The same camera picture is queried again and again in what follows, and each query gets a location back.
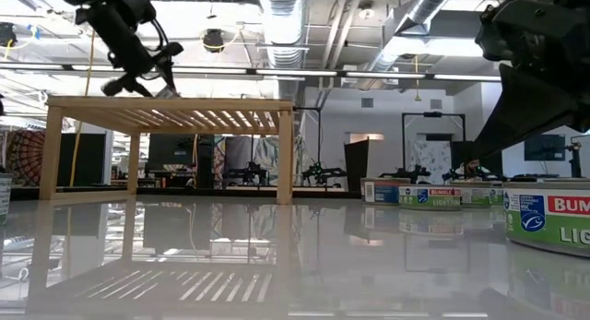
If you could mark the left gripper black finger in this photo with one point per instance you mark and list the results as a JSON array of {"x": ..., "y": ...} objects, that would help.
[
  {"x": 139, "y": 87},
  {"x": 168, "y": 75}
]

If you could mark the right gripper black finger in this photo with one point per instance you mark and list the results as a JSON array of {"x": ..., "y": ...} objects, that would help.
[{"x": 539, "y": 112}]

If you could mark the black background robot arm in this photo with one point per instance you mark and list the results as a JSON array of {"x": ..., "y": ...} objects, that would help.
[
  {"x": 249, "y": 174},
  {"x": 322, "y": 173}
]

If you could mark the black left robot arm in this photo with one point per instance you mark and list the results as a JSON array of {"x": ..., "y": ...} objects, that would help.
[{"x": 115, "y": 2}]

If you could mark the wooden slatted shelf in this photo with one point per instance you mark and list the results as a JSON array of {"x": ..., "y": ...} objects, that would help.
[{"x": 166, "y": 103}]

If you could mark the long ceiling light strip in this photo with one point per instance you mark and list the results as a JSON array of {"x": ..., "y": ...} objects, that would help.
[
  {"x": 207, "y": 70},
  {"x": 295, "y": 73},
  {"x": 385, "y": 75},
  {"x": 465, "y": 77}
]

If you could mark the black tripod stand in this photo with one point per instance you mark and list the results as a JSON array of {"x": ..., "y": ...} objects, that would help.
[{"x": 575, "y": 158}]

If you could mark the black background monitor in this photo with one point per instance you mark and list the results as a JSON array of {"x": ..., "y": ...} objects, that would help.
[{"x": 168, "y": 149}]

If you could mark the black ceiling device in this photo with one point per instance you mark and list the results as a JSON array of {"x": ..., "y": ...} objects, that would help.
[{"x": 7, "y": 34}]

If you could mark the patterned red tapestry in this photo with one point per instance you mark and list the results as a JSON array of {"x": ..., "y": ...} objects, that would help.
[{"x": 25, "y": 156}]

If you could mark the round ceiling fixture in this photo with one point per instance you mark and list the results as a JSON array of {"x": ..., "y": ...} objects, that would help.
[{"x": 366, "y": 11}]

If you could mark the black standing panel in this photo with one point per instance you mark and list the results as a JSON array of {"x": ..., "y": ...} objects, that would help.
[{"x": 357, "y": 165}]

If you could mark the dark wall monitor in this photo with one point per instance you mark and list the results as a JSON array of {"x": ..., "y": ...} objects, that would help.
[{"x": 544, "y": 147}]

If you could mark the black overhead camera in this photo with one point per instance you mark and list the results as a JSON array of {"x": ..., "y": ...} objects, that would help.
[{"x": 213, "y": 39}]

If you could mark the grey wall vent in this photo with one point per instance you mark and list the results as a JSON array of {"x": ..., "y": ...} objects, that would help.
[
  {"x": 435, "y": 103},
  {"x": 367, "y": 102}
]

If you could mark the black rectangular frame stand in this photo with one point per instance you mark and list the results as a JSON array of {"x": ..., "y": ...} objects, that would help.
[{"x": 433, "y": 114}]

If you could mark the white wall poster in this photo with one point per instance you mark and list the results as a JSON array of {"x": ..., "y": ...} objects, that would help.
[{"x": 433, "y": 156}]

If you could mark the silver spiral air duct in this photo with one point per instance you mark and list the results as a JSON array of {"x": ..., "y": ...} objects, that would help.
[
  {"x": 283, "y": 29},
  {"x": 415, "y": 11}
]

